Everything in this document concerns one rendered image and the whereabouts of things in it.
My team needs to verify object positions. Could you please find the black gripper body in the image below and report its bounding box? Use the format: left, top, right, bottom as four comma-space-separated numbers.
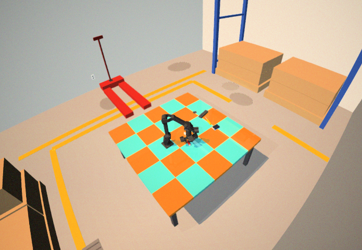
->
180, 133, 198, 142

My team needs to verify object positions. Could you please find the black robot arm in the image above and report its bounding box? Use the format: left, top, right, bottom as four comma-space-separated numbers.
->
161, 114, 199, 146

